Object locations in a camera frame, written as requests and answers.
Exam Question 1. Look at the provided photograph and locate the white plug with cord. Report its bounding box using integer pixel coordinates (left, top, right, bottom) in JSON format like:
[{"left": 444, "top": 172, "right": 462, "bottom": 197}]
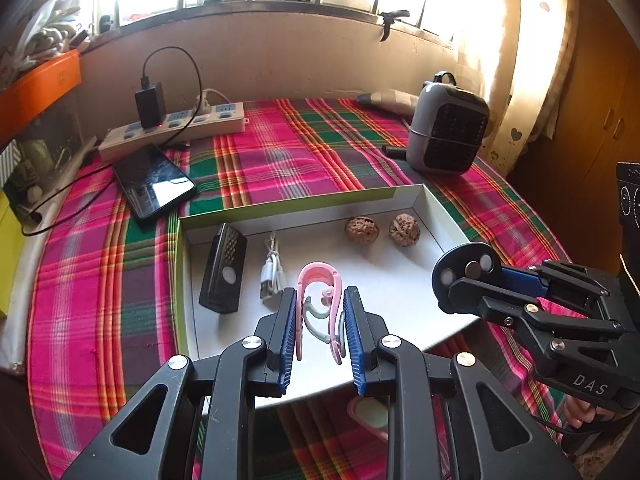
[{"left": 195, "top": 88, "right": 232, "bottom": 112}]

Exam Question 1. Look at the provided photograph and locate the person's right hand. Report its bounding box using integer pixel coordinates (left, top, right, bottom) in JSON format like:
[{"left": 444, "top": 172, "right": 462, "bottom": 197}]
[{"left": 562, "top": 400, "right": 618, "bottom": 432}]

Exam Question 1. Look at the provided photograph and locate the white power strip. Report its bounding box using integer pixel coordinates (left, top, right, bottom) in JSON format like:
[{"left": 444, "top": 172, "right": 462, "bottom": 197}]
[{"left": 98, "top": 102, "right": 249, "bottom": 162}]

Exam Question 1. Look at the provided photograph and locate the pink mint cable winder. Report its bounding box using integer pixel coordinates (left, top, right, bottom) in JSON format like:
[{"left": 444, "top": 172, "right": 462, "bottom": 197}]
[{"left": 347, "top": 395, "right": 391, "bottom": 442}]

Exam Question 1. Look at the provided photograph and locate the wooden cabinet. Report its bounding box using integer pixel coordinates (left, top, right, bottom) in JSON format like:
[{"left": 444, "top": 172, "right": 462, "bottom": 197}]
[{"left": 515, "top": 50, "right": 640, "bottom": 211}]

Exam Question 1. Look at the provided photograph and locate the pink hook cable clip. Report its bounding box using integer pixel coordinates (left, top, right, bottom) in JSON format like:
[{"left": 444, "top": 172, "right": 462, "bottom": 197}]
[{"left": 295, "top": 262, "right": 347, "bottom": 366}]

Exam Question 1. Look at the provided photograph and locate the black charger adapter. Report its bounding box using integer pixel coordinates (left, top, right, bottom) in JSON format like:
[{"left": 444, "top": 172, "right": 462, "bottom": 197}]
[{"left": 135, "top": 82, "right": 167, "bottom": 129}]

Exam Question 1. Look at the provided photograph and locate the thin black cable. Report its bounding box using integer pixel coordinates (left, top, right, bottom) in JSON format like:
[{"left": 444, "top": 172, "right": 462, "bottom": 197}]
[{"left": 20, "top": 160, "right": 121, "bottom": 237}]

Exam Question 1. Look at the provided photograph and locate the white usb cable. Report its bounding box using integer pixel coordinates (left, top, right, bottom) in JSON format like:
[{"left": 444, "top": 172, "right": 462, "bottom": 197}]
[{"left": 259, "top": 231, "right": 288, "bottom": 305}]

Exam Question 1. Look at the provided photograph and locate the orange storage box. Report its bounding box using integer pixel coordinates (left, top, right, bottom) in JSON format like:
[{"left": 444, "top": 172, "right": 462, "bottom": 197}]
[{"left": 0, "top": 50, "right": 82, "bottom": 136}]

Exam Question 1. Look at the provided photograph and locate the black braided cable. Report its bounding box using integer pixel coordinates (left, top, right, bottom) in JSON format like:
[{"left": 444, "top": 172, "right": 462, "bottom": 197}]
[{"left": 539, "top": 411, "right": 569, "bottom": 434}]

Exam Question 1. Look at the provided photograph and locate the brown walnut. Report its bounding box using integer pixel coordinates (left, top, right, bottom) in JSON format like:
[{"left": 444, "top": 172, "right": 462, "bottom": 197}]
[
  {"left": 345, "top": 216, "right": 375, "bottom": 248},
  {"left": 389, "top": 213, "right": 420, "bottom": 248}
]

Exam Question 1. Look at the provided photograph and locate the black rectangular device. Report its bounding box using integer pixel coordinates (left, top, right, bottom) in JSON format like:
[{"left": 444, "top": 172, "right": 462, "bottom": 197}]
[{"left": 199, "top": 223, "right": 248, "bottom": 315}]

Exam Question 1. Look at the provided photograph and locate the black window handle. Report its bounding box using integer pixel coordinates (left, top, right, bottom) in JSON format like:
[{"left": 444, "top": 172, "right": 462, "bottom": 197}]
[{"left": 377, "top": 10, "right": 411, "bottom": 43}]

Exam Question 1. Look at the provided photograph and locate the green white cardboard box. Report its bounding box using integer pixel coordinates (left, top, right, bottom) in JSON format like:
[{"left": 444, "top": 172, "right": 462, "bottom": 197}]
[{"left": 176, "top": 185, "right": 481, "bottom": 403}]

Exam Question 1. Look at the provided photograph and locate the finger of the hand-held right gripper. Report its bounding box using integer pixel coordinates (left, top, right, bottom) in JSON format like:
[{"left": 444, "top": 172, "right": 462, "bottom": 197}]
[
  {"left": 497, "top": 259, "right": 612, "bottom": 317},
  {"left": 447, "top": 275, "right": 626, "bottom": 372}
]

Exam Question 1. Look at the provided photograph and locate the pile of plastic bags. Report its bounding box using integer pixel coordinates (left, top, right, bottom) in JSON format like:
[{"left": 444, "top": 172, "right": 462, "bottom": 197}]
[{"left": 0, "top": 0, "right": 93, "bottom": 81}]

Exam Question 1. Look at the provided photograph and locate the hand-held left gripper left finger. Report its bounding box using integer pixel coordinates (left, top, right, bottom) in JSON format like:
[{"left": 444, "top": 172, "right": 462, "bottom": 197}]
[{"left": 60, "top": 287, "right": 299, "bottom": 480}]

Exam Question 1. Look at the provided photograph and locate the heart print curtain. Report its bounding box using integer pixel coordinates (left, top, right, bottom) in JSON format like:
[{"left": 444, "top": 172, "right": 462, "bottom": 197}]
[{"left": 480, "top": 0, "right": 581, "bottom": 181}]

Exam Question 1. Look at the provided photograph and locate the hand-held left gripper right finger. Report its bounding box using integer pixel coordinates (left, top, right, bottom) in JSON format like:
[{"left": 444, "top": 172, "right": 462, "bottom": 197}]
[{"left": 342, "top": 286, "right": 583, "bottom": 480}]

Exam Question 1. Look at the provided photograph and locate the black charger cable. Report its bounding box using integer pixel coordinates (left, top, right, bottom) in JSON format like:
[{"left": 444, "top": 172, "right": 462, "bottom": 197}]
[{"left": 141, "top": 46, "right": 204, "bottom": 152}]

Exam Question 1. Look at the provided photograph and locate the black smartphone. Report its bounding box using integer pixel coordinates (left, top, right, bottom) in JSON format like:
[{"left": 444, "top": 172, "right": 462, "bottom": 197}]
[{"left": 112, "top": 143, "right": 197, "bottom": 226}]

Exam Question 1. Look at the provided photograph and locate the small grey space heater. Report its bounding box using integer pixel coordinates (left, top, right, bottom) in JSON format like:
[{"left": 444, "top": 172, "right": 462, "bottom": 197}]
[{"left": 406, "top": 72, "right": 490, "bottom": 176}]

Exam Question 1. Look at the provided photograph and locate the plaid tablecloth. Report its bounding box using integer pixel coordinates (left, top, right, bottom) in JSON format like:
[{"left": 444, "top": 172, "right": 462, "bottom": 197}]
[{"left": 25, "top": 97, "right": 586, "bottom": 480}]

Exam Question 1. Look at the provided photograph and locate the yellow-green box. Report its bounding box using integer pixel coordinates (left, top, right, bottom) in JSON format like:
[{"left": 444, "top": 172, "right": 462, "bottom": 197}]
[{"left": 0, "top": 192, "right": 18, "bottom": 318}]

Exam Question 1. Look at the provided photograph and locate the grey folded cloth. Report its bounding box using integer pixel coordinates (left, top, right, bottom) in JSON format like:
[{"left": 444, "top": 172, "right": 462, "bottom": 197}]
[{"left": 357, "top": 89, "right": 420, "bottom": 114}]

